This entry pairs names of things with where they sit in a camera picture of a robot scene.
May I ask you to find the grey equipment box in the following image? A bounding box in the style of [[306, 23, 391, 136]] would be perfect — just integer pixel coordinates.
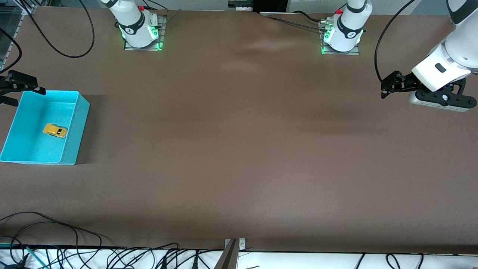
[[227, 0, 254, 11]]

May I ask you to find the yellow beetle toy car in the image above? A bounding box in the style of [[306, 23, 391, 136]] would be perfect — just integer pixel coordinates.
[[43, 123, 68, 139]]

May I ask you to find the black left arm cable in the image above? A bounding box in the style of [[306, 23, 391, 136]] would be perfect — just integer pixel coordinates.
[[375, 0, 417, 83]]

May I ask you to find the grey metal rack frame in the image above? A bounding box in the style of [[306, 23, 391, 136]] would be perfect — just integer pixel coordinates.
[[0, 6, 21, 71]]

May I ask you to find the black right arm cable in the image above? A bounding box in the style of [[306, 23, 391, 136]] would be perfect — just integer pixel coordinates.
[[0, 28, 23, 73]]

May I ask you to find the turquoise plastic bin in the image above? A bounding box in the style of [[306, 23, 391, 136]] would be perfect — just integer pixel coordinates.
[[0, 90, 90, 166]]

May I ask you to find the black long looped cable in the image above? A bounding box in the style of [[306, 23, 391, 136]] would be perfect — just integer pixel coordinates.
[[22, 0, 95, 58]]

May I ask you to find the aluminium profile post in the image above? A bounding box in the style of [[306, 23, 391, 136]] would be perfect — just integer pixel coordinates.
[[17, 0, 49, 13]]

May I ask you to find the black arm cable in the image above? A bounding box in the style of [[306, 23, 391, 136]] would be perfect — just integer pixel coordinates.
[[375, 0, 417, 83], [0, 28, 23, 73]]

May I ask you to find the grey metal table bracket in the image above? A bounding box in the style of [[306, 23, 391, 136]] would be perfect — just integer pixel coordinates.
[[215, 238, 246, 269]]

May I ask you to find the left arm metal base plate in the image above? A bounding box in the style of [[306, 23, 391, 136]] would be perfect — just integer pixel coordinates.
[[320, 21, 361, 56]]

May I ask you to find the black base supply cable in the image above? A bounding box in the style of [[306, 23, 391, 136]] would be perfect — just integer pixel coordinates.
[[293, 10, 323, 23], [267, 15, 327, 32]]

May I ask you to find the black thin floor cable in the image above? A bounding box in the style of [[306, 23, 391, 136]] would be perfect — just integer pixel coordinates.
[[0, 212, 103, 247], [11, 222, 80, 249]]

